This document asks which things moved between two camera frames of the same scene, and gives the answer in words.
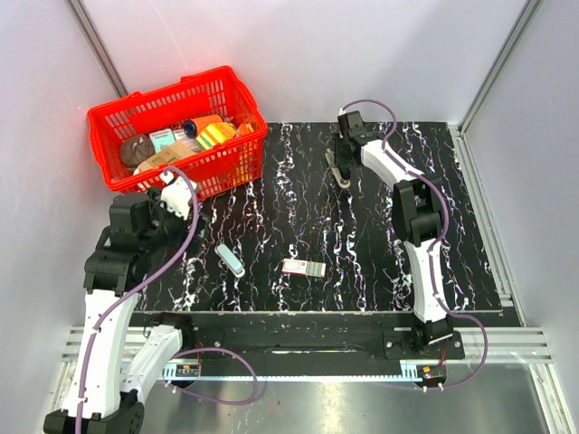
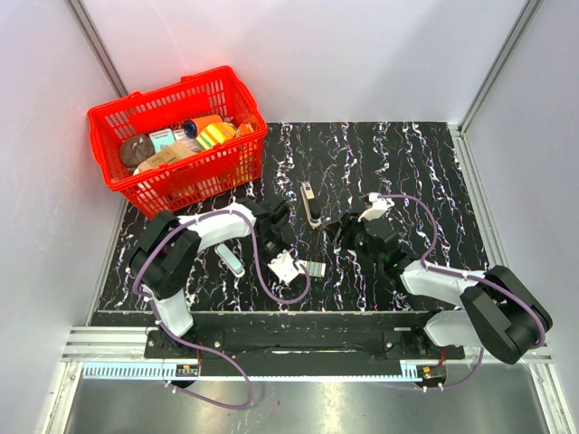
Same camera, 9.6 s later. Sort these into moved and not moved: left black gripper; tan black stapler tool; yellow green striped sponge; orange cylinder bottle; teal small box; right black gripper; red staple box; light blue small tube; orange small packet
Moved: left black gripper; right black gripper; tan black stapler tool
Not moved: orange cylinder bottle; orange small packet; teal small box; light blue small tube; red staple box; yellow green striped sponge
